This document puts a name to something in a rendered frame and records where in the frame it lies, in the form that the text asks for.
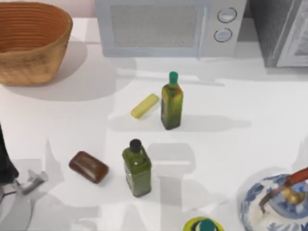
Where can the yellow bar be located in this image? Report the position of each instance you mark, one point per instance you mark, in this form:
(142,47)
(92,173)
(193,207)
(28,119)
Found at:
(145,106)

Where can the green bottle with teal cap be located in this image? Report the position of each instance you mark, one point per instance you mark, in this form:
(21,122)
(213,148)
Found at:
(171,106)

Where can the green bottle with black cap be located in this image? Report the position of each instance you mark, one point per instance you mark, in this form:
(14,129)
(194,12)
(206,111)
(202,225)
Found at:
(137,172)

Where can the brown soap bar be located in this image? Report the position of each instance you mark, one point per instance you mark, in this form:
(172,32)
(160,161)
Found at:
(88,167)

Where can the pale microwave oven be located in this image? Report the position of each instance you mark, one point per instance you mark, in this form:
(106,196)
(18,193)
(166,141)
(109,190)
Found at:
(154,26)

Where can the round microwave knob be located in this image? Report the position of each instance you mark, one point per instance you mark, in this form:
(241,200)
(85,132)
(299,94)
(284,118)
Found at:
(223,35)
(227,15)

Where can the blue and white teapot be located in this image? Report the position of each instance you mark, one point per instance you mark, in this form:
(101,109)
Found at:
(255,204)

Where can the woven wicker basket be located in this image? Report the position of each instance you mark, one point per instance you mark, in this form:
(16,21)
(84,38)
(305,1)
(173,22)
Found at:
(31,60)

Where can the grey cabinet with dark inside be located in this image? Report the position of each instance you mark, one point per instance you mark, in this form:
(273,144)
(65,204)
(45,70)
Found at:
(269,31)

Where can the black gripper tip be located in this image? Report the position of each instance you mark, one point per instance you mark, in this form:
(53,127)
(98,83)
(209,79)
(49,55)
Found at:
(6,163)

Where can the pale cabinet door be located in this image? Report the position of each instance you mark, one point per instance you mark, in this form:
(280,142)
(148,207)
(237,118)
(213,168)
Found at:
(294,41)

